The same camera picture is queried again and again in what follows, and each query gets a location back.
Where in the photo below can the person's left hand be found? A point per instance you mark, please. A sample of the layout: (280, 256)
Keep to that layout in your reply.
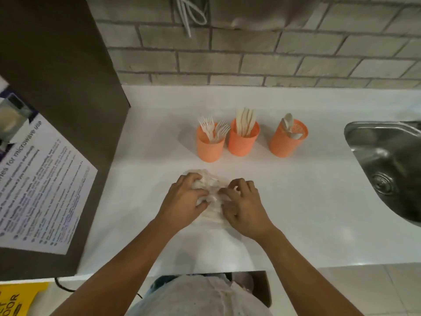
(182, 202)

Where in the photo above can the person's right hand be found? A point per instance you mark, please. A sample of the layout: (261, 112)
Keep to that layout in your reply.
(246, 212)

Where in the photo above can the person's left thumb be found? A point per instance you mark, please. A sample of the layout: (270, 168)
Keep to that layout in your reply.
(202, 196)

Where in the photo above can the person's right thumb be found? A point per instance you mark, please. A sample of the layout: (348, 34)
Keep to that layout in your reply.
(227, 194)

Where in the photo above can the clear plastic bag of cutlery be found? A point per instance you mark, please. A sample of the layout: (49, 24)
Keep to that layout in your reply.
(212, 185)

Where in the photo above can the person's left forearm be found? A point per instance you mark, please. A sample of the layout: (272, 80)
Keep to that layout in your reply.
(121, 273)

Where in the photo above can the person's right forearm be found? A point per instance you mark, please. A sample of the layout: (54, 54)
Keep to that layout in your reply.
(302, 279)

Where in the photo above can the orange cup holding forks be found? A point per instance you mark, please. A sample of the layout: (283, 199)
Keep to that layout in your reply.
(210, 149)

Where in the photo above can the orange cup holding knives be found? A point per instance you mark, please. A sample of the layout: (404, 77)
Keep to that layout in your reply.
(242, 146)

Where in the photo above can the bunch of white plastic forks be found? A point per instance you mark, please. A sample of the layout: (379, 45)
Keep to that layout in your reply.
(208, 126)

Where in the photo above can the bunch of white plastic knives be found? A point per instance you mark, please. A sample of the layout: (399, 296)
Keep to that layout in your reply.
(245, 121)

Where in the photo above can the orange cup holding spoons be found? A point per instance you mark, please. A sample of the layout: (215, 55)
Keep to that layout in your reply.
(283, 144)

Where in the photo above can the white plastic spoon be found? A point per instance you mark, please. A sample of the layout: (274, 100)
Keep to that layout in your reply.
(287, 121)

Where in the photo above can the brown waste bin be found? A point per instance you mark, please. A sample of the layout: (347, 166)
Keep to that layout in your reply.
(261, 287)

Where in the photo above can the person's grey shirt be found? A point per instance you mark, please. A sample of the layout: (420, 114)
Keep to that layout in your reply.
(197, 299)

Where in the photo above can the metal sink drain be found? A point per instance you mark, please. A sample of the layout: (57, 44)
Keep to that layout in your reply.
(382, 184)

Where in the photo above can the white printed paper notice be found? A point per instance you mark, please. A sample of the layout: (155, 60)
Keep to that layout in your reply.
(42, 187)

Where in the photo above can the stainless steel sink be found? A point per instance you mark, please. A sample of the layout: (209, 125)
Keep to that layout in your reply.
(401, 151)

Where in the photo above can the brown cabinet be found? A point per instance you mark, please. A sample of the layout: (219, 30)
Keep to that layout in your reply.
(62, 55)

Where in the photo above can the yellow sign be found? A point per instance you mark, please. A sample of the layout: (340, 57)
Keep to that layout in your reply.
(19, 299)

